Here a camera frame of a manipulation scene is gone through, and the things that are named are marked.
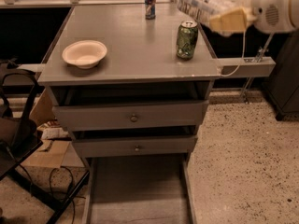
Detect clear plastic water bottle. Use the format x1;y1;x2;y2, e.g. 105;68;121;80
172;0;236;26

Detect dark cabinet at right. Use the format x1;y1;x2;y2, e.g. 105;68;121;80
265;31;299;120

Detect white cable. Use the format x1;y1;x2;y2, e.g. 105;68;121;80
220;0;249;77

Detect black chair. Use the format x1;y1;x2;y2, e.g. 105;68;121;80
0;61;90;224

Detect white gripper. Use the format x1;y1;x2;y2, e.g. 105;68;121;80
209;0;294;34

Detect grey drawer cabinet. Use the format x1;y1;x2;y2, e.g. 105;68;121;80
36;2;222;173

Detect grey metal rail beam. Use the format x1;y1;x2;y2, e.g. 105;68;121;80
218;57;276;78

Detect green soda can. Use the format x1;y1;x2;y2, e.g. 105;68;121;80
177;21;198;60

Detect grey middle drawer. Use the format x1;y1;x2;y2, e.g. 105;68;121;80
72;135;197;158

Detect white paper bowl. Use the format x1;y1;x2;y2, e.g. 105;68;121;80
62;40;107;69

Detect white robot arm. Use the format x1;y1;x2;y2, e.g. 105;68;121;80
209;0;299;34

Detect blue soda can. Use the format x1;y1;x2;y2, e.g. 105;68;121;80
145;0;156;20

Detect cardboard box pieces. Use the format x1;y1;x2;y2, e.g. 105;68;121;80
22;90;83;168

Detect grey open bottom drawer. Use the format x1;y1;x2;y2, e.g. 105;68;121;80
82;154;197;224

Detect metal diagonal support rod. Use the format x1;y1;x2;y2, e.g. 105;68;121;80
240;33;274;104

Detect grey top drawer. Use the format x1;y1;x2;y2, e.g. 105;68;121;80
53;101;208;132

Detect black floor cable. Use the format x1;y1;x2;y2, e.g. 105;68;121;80
18;165;87;224

